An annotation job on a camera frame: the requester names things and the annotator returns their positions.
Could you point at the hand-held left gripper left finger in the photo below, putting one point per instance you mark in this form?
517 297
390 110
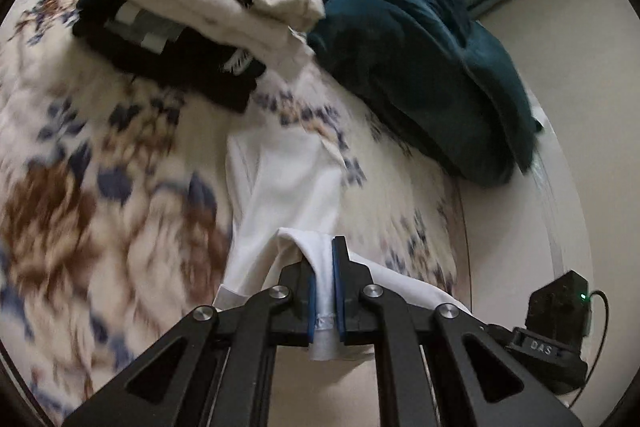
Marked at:
311 307

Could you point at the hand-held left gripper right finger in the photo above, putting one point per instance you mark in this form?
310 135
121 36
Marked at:
340 297

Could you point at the white t-shirt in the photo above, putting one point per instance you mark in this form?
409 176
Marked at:
290 187

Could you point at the white headboard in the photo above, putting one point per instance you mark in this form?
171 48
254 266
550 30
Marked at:
500 237

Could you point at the bed with floral quilt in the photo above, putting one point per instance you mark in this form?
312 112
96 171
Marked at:
100 207

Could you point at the dark teal plush blanket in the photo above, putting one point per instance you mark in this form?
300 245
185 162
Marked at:
425 72

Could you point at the cream folded garment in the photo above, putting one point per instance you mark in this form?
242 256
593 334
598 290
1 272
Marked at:
210 2

